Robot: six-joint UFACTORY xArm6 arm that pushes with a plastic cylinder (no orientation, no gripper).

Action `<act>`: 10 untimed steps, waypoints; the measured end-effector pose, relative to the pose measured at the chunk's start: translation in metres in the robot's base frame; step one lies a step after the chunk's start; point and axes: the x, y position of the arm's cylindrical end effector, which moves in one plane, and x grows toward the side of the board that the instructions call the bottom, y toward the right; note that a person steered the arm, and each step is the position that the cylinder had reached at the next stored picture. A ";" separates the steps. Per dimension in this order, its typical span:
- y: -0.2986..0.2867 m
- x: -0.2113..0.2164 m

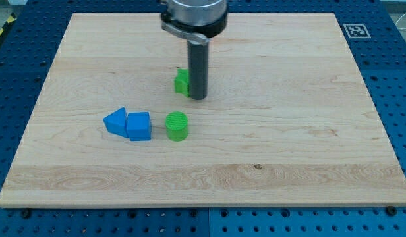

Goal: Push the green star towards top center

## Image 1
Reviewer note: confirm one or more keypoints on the blue triangle block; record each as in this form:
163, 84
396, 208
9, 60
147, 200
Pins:
116, 122

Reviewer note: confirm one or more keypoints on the green star block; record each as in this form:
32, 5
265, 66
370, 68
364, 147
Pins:
181, 82

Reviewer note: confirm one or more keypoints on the green cylinder block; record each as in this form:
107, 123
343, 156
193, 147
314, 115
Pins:
176, 124

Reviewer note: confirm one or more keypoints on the white fiducial marker tag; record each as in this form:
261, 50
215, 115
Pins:
356, 31

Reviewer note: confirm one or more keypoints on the light wooden board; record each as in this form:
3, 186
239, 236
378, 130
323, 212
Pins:
288, 121

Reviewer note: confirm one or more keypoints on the yellow black hazard tape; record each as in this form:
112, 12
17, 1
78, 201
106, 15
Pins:
6, 27

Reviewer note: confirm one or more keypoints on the blue cube block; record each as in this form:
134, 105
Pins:
139, 127

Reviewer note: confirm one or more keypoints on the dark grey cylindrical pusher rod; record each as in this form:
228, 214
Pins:
197, 70

